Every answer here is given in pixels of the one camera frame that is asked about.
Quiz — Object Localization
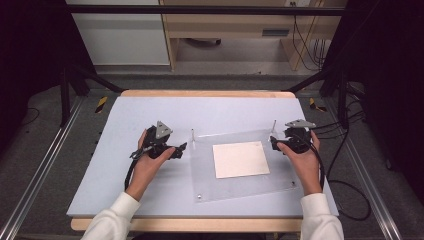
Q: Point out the black curtain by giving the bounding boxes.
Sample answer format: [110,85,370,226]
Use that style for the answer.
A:
[0,0,98,152]
[319,0,424,205]

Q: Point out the black horizontal frame bar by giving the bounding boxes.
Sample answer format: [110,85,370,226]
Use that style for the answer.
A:
[65,4,346,17]

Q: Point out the person's right hand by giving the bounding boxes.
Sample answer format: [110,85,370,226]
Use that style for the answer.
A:
[276,130,324,197]

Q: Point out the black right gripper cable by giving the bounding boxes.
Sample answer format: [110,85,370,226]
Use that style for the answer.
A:
[309,138,327,192]

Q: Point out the photo print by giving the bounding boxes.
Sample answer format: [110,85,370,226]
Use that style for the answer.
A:
[212,140,271,180]

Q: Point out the person's left hand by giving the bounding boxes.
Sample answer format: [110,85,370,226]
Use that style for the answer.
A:
[125,129,176,202]

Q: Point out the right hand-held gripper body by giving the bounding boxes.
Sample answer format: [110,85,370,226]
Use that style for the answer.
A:
[283,118,317,155]

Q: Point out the thin black floor cable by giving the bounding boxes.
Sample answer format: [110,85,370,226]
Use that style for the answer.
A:
[19,106,41,127]

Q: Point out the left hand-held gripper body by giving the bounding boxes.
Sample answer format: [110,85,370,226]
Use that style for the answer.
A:
[142,120,175,160]

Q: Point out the dark oval device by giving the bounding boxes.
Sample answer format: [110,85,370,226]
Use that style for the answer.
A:
[184,37,223,47]

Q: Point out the hanging desk cables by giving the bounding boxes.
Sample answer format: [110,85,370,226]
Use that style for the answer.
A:
[291,1,332,72]

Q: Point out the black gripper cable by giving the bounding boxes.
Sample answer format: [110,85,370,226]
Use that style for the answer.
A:
[123,145,156,192]
[309,138,327,192]

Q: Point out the yellow black tape strip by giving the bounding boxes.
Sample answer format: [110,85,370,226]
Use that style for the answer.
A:
[94,95,110,115]
[307,97,328,113]

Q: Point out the white cabinet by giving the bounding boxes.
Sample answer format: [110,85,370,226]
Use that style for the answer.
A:
[65,0,171,67]

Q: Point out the aluminium rail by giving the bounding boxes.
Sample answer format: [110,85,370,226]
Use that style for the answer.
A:
[0,95,85,240]
[323,96,404,240]

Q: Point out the black looped floor cable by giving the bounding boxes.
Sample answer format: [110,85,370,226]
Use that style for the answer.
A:
[325,128,372,222]

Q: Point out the wooden table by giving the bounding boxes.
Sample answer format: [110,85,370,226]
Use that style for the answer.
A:
[70,88,303,233]

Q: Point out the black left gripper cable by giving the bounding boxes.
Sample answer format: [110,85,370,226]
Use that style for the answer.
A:
[123,145,156,192]

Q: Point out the black frame leg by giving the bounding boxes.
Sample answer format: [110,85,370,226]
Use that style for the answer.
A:
[59,62,125,128]
[283,62,351,130]

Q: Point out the clear acrylic frame panel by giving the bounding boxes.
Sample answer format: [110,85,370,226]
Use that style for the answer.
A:
[189,129,298,203]

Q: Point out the grey desk handle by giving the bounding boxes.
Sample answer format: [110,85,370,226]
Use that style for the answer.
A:
[261,28,291,37]

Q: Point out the wooden desk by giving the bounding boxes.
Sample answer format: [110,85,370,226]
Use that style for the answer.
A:
[159,0,348,72]

